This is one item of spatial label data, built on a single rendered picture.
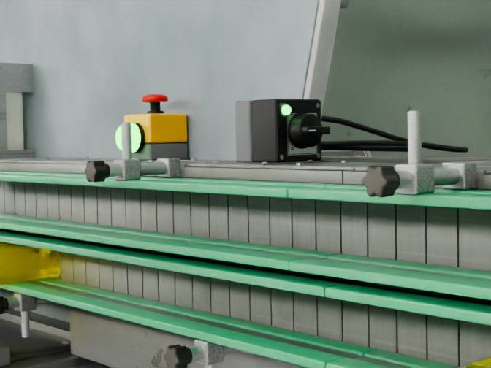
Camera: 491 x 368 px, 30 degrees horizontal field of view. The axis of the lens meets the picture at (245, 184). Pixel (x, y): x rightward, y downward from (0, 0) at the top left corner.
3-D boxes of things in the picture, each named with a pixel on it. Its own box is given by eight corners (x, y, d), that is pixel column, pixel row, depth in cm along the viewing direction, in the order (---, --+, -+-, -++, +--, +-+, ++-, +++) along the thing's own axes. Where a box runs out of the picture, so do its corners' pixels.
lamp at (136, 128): (128, 152, 139) (112, 152, 137) (128, 123, 139) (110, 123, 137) (145, 152, 136) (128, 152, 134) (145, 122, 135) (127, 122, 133)
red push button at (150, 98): (136, 117, 139) (136, 94, 139) (158, 117, 142) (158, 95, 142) (152, 116, 136) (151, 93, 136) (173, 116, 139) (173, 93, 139)
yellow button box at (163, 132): (164, 158, 145) (124, 160, 140) (162, 111, 144) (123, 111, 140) (191, 159, 140) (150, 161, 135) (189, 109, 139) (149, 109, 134)
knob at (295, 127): (313, 148, 116) (332, 148, 114) (287, 149, 113) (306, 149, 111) (313, 112, 116) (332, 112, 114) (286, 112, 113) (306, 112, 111)
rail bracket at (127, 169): (168, 177, 123) (81, 182, 114) (167, 122, 122) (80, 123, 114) (186, 177, 120) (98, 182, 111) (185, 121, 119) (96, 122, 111)
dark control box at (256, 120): (282, 161, 124) (234, 163, 119) (281, 101, 124) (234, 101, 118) (326, 161, 118) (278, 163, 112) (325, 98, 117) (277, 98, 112)
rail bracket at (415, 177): (450, 188, 88) (356, 196, 79) (450, 112, 88) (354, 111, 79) (486, 190, 85) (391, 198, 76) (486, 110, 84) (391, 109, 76)
